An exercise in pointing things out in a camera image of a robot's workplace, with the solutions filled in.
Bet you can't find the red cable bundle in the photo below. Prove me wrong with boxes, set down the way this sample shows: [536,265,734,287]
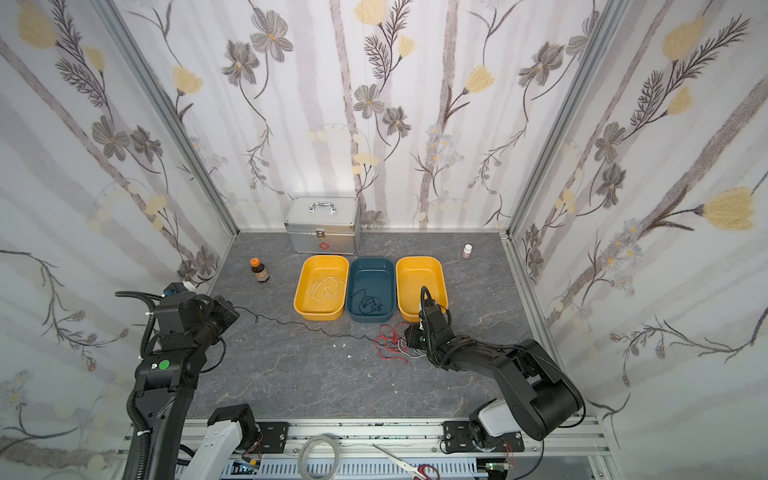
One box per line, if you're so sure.
[373,322,412,363]

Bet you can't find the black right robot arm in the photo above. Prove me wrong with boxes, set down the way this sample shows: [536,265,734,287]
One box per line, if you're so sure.
[405,286,586,441]

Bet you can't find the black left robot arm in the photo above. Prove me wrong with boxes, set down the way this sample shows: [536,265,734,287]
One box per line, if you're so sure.
[115,282,239,479]

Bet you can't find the brown bottle orange cap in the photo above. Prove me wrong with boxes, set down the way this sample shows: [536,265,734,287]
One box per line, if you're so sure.
[250,258,270,283]

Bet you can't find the dark teal plastic bin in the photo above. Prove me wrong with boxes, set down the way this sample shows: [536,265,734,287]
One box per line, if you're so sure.
[345,257,396,324]

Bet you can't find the right yellow plastic bin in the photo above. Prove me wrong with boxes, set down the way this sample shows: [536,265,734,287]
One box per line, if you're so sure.
[395,256,449,323]

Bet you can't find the yellow plastic bin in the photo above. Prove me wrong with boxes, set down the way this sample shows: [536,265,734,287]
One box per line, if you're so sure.
[293,255,350,322]
[395,256,449,323]

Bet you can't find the left yellow plastic bin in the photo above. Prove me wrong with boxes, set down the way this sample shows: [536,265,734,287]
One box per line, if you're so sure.
[293,255,350,322]

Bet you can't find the silver aluminium first-aid case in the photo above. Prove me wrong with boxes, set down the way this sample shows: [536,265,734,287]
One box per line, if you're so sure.
[284,197,361,255]

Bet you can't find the scissors on rail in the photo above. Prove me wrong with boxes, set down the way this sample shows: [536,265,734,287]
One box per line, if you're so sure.
[374,445,429,480]

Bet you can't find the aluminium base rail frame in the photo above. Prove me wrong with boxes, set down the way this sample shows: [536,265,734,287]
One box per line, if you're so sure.
[122,416,607,480]

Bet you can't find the coiled white cable roll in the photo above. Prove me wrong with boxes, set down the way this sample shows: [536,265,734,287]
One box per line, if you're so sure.
[297,434,341,480]

